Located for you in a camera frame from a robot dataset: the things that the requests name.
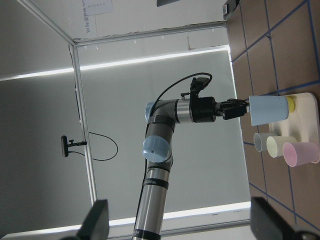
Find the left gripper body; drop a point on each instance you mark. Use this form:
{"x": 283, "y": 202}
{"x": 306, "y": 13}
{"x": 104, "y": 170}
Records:
{"x": 203, "y": 109}

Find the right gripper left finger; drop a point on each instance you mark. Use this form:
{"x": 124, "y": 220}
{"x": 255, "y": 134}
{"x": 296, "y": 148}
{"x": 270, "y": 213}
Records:
{"x": 96, "y": 223}

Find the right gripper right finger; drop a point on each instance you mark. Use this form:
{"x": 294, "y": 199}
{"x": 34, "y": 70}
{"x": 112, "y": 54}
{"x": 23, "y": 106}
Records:
{"x": 267, "y": 224}

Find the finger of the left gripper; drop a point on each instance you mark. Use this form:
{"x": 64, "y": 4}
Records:
{"x": 234, "y": 103}
{"x": 234, "y": 112}

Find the light blue plastic cup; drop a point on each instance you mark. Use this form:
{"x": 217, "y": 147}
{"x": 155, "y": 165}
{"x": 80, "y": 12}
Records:
{"x": 265, "y": 109}

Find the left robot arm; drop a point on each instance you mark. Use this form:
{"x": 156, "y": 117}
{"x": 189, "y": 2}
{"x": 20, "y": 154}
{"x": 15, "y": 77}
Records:
{"x": 162, "y": 117}

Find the grey plastic cup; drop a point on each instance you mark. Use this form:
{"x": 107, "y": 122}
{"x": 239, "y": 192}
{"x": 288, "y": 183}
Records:
{"x": 260, "y": 140}

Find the pale green plastic cup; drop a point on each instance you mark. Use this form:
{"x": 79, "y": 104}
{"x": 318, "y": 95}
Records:
{"x": 275, "y": 144}

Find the yellow plastic cup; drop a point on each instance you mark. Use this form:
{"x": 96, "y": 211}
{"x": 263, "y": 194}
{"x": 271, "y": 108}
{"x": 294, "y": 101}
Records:
{"x": 291, "y": 104}

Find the pink plastic cup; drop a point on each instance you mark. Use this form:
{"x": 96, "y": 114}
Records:
{"x": 301, "y": 153}

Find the cream plastic tray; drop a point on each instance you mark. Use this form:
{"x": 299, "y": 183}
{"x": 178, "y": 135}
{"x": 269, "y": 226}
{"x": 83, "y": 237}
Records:
{"x": 303, "y": 123}

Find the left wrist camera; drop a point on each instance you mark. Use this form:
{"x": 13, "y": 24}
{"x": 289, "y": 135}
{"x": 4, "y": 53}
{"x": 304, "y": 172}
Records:
{"x": 198, "y": 84}

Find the black mounted side camera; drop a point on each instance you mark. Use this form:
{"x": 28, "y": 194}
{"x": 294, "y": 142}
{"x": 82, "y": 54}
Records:
{"x": 66, "y": 144}

